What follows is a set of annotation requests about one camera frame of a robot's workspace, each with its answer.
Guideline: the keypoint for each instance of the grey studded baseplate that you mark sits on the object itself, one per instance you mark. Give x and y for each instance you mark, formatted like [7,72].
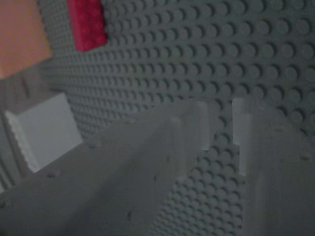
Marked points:
[197,49]

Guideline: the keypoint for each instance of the red Lego brick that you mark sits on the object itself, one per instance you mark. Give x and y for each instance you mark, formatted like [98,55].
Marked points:
[88,24]

